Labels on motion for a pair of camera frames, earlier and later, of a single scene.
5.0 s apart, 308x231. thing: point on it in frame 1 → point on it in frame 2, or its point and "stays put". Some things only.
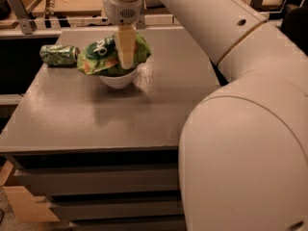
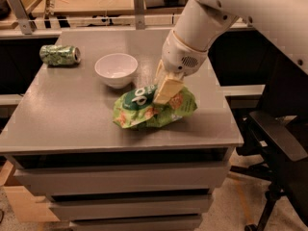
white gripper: (121, 11) → (180, 56)
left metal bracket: (26, 25) stays put
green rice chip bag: (101, 57) → (138, 109)
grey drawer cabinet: (109, 158) stays put
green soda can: (59, 55) stays put
